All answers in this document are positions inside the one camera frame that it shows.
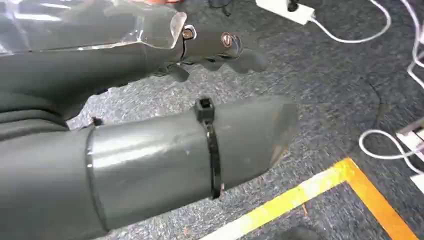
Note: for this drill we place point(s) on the clear plastic film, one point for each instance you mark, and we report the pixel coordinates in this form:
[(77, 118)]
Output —
[(82, 23)]

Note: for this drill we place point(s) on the ribbed grey left arm sleeve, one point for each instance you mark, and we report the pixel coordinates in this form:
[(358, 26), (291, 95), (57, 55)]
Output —
[(26, 122)]

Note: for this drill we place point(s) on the black plug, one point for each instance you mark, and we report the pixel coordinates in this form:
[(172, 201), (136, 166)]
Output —
[(292, 5)]

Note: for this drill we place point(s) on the white flat box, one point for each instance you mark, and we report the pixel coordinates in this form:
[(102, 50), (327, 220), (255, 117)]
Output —
[(419, 182)]

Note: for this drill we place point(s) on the yellow floor tape marking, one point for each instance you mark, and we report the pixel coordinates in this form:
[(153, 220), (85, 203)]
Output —
[(298, 195)]

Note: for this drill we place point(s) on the white adapter box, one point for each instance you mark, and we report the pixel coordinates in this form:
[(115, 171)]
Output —
[(410, 140)]

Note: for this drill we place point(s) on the white power strip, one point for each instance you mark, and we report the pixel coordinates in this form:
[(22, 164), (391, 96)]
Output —
[(285, 13)]

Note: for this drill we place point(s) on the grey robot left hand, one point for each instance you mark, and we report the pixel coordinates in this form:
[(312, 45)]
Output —
[(142, 155)]

